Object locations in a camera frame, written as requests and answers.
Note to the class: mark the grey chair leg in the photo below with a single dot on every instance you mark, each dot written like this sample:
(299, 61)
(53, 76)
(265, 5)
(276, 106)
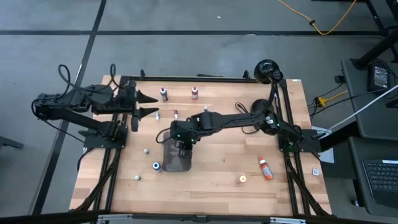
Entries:
(9, 143)

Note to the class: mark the black side desk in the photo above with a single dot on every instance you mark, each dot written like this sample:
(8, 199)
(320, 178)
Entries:
(373, 118)
(358, 186)

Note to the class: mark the white rod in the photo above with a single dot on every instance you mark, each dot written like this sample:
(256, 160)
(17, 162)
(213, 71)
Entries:
(363, 107)

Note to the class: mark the black aluminium table frame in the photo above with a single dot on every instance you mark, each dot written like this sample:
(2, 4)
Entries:
(186, 79)

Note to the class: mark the smoky transparent plastic bin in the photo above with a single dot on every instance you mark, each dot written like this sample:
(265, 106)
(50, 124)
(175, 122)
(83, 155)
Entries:
(169, 161)

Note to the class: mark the black laptop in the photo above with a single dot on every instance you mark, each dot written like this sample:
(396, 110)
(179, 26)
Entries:
(382, 183)

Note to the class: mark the black crossbeam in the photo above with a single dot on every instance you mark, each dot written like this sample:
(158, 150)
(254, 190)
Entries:
(46, 217)

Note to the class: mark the white paper sheet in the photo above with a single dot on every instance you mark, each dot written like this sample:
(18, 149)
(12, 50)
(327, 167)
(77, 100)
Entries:
(328, 155)

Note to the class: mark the black power adapter with label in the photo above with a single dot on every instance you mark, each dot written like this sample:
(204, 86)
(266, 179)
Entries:
(380, 77)

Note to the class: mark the yellow food coloring bottle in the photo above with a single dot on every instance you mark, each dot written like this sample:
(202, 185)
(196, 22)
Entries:
(242, 179)

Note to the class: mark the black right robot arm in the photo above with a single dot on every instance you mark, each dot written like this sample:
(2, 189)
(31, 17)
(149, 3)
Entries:
(236, 118)

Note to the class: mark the yellow plug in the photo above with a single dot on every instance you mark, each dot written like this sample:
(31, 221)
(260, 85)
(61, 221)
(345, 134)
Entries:
(322, 101)

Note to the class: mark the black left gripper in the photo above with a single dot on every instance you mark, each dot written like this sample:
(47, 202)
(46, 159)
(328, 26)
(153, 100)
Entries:
(129, 99)

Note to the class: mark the pink food coloring bottle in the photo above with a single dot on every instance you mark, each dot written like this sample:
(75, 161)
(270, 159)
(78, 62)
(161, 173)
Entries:
(194, 93)

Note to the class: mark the black stand legs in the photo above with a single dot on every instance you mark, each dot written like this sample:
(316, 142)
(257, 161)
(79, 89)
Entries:
(373, 53)

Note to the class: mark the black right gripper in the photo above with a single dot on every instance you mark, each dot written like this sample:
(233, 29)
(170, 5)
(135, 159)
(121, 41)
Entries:
(182, 132)

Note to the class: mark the silver bracket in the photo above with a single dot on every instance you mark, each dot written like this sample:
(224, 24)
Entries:
(287, 221)
(115, 219)

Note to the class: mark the black desk lamp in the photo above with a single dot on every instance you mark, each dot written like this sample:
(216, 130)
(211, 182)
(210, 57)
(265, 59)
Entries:
(267, 71)

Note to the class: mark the orange-red food coloring bottle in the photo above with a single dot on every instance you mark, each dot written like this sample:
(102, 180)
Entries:
(266, 169)

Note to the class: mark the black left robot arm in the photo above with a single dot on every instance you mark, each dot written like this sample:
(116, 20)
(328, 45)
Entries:
(102, 101)

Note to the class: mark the small white code tag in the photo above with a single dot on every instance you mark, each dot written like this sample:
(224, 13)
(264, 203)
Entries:
(315, 172)

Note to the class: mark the small red dropper bottle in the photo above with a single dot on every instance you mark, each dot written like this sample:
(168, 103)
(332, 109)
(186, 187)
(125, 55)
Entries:
(176, 114)

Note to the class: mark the blue food coloring bottle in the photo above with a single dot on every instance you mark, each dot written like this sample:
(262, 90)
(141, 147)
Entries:
(156, 165)

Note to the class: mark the purple food coloring bottle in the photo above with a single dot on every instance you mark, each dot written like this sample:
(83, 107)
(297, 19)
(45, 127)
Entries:
(163, 94)

